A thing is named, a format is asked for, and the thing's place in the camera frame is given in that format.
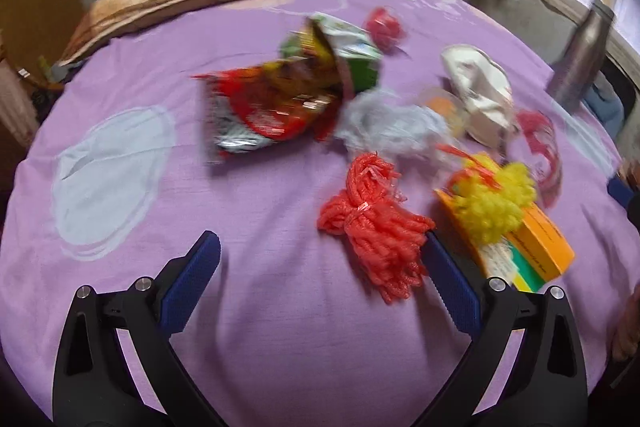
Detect clear cup with orange piece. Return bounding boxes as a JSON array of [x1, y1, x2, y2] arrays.
[[425, 89, 468, 132]]

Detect orange cardboard box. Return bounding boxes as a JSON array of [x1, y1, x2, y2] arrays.
[[434, 152, 576, 293]]

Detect green tea carton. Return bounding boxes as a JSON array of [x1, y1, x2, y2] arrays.
[[280, 14, 383, 100]]

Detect yellow net bundle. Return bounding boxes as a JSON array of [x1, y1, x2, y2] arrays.
[[447, 154, 538, 245]]

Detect metal water bottle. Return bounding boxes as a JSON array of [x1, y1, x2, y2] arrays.
[[547, 0, 616, 112]]

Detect red net bundle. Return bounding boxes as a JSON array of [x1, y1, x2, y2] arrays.
[[317, 152, 436, 305]]

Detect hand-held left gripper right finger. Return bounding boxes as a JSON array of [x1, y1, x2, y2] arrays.
[[422, 229, 588, 427]]

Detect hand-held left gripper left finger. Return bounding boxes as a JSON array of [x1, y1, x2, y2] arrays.
[[51, 230, 228, 427]]

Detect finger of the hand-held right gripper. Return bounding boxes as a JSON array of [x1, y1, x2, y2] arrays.
[[607, 179, 640, 228]]

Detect clear cup with red pieces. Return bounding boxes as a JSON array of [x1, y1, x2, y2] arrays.
[[364, 7, 407, 50]]

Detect pale grey plastic bag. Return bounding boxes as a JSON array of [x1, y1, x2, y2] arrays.
[[340, 89, 448, 162]]

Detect pale blue cloth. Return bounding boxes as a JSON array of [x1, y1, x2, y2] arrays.
[[582, 84, 626, 140]]

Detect red foil snack packet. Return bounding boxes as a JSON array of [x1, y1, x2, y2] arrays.
[[192, 57, 346, 165]]

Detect purple printed bedsheet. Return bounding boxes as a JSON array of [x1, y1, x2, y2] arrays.
[[0, 0, 631, 427]]

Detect person's right hand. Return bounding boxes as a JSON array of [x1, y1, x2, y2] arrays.
[[612, 284, 640, 363]]

